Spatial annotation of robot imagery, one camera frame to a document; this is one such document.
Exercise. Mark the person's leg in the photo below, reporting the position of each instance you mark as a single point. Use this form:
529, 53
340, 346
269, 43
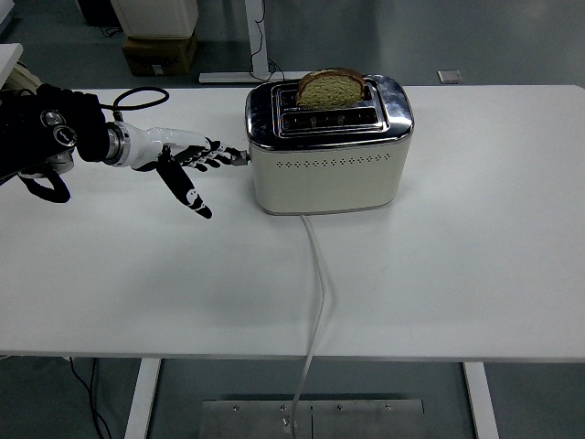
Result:
25, 75

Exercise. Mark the black cabinet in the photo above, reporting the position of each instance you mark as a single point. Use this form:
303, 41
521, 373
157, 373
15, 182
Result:
97, 11

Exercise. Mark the white table leg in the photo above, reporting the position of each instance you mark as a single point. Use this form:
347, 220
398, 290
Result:
141, 402
480, 402

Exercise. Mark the silver toaster lever knob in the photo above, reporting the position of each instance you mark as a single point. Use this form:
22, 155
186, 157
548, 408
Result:
241, 160

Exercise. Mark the white side table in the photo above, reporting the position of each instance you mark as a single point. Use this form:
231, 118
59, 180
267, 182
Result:
9, 57

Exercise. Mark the grey floor outlet cover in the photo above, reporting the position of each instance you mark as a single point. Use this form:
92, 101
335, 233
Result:
449, 76

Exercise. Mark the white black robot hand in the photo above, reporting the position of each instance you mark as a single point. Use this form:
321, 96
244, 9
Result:
146, 146

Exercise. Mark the cream chrome toaster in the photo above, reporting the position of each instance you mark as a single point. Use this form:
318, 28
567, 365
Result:
324, 187

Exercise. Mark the white box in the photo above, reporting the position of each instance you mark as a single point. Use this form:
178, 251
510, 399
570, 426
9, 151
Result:
156, 18

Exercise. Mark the brown cardboard box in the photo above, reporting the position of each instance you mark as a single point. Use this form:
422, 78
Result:
156, 57

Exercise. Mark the brown bread slice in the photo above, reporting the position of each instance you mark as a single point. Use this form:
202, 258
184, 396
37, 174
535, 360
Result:
331, 91

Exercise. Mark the white desk stand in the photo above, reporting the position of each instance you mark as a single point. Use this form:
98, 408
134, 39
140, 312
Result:
256, 36

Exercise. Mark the grey metal plate with screws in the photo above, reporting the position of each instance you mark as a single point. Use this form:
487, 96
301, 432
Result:
365, 420

